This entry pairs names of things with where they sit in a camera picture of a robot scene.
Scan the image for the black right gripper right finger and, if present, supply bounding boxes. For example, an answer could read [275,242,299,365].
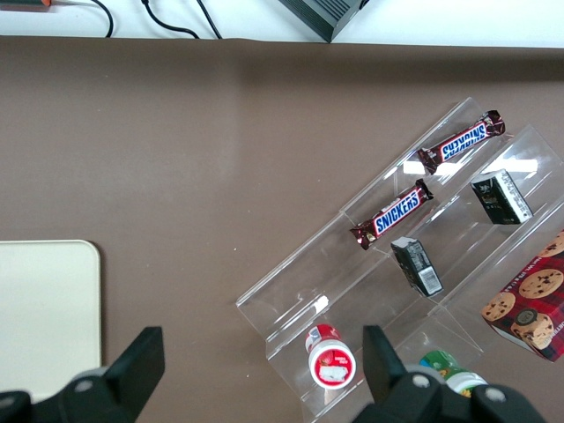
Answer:
[352,324,545,423]

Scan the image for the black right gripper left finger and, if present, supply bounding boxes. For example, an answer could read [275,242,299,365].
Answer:
[0,325,167,423]

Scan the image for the cream rectangular tray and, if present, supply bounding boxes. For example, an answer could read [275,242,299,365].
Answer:
[0,239,102,403]

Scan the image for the red lidded yogurt cup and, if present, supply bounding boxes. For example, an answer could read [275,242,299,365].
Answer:
[304,323,358,390]

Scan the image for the green lidded yogurt cup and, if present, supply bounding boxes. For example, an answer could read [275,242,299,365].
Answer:
[417,349,488,398]

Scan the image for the clear acrylic stepped display stand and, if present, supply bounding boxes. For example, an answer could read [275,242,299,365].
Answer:
[234,96,564,423]

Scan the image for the small black carton box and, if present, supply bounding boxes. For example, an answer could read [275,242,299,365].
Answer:
[470,168,534,226]
[390,235,443,298]

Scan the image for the Snickers chocolate bar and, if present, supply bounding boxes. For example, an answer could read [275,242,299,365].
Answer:
[417,109,507,176]
[350,178,434,251]

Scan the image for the red chocolate chip cookie box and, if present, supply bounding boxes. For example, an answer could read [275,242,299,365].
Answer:
[479,228,564,363]

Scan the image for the brown table mat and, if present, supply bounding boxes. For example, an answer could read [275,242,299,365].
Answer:
[0,34,564,423]

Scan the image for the dark grey ribbed device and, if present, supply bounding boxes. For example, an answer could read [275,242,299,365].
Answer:
[277,0,372,44]

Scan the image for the orange and grey tool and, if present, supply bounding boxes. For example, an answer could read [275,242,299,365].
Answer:
[0,0,85,8]

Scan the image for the black cable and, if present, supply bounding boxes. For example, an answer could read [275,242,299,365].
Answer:
[89,0,116,39]
[140,0,200,40]
[195,0,222,40]

